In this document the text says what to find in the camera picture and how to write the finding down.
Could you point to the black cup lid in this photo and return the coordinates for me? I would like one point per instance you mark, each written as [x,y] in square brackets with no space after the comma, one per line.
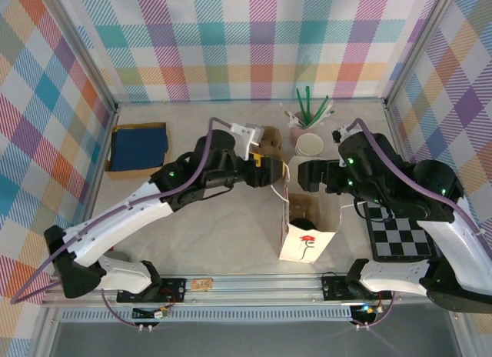
[303,224]

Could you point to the white flower paper bag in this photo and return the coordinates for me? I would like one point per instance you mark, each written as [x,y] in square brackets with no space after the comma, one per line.
[303,249]

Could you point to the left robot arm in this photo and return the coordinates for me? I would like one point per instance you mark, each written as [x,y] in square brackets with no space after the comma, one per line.
[127,222]

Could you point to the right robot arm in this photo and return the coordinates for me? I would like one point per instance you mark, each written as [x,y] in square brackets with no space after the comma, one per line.
[461,249]

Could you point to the pulp cup carrier stack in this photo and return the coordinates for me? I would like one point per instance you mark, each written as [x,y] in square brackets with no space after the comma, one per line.
[274,135]

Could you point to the pink straw holder cup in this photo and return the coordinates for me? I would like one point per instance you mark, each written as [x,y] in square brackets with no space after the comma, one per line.
[296,133]

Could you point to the black grey checkerboard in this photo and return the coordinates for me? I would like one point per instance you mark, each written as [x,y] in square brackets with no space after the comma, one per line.
[399,241]

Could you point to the orange paper tag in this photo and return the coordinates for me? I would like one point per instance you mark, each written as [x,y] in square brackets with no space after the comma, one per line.
[201,284]

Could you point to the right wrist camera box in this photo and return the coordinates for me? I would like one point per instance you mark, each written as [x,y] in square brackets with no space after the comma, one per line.
[340,134]

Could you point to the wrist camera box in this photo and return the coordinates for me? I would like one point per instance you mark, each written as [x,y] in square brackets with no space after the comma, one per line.
[340,134]
[246,132]

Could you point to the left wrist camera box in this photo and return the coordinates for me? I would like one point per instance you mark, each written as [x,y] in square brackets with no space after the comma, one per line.
[246,132]

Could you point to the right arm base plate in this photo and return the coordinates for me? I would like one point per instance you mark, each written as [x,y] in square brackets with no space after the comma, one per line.
[332,287]

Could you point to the aluminium frame rail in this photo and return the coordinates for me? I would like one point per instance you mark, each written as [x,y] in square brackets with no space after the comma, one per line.
[261,289]

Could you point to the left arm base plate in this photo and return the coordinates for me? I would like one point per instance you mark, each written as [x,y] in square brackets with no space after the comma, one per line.
[175,289]

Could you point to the aluminium frame post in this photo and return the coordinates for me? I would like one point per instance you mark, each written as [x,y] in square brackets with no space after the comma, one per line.
[82,45]
[423,45]

